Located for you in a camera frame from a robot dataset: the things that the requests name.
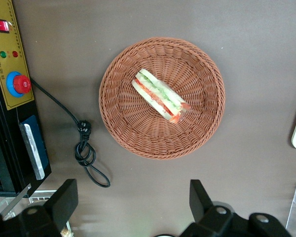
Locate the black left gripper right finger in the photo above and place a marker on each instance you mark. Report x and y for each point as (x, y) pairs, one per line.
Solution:
(202, 207)

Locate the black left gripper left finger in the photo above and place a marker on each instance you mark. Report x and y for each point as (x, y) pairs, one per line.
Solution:
(61, 205)

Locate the round brown wicker basket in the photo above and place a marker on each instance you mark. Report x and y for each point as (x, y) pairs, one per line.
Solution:
(162, 140)

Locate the wrapped vegetable sandwich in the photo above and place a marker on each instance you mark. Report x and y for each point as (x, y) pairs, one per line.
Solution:
(158, 95)

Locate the clear bag of brown snacks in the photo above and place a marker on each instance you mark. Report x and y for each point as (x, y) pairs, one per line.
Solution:
(66, 232)

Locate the black sealing machine yellow panel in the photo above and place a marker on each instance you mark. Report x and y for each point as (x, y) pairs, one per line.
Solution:
(12, 61)

